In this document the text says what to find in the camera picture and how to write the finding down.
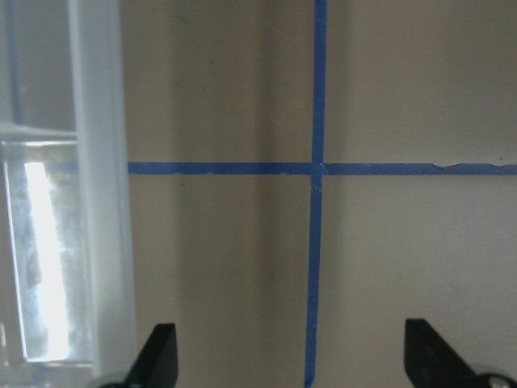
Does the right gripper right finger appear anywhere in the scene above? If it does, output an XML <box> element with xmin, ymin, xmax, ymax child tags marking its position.
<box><xmin>405</xmin><ymin>318</ymin><xmax>485</xmax><ymax>388</ymax></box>

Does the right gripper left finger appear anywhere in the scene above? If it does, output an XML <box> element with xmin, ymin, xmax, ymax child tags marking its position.
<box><xmin>125</xmin><ymin>323</ymin><xmax>179</xmax><ymax>388</ymax></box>

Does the clear plastic box lid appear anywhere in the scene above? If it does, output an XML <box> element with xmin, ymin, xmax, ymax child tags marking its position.
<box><xmin>1</xmin><ymin>1</ymin><xmax>137</xmax><ymax>387</ymax></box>

